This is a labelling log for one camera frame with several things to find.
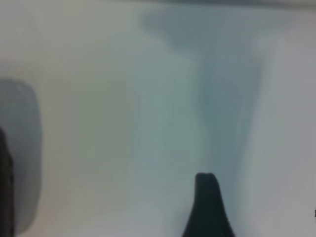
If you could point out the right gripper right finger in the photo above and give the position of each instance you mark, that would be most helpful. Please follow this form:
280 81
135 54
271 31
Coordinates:
207 212

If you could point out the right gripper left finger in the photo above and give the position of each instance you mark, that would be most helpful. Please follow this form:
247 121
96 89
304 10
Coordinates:
5 192

